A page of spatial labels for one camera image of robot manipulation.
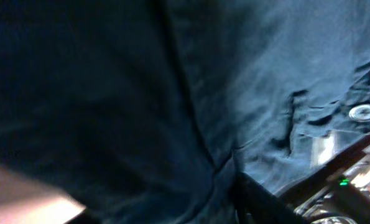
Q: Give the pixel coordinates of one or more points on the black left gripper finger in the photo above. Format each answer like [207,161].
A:
[254,204]

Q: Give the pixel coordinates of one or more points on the navy blue shorts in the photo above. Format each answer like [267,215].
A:
[145,111]

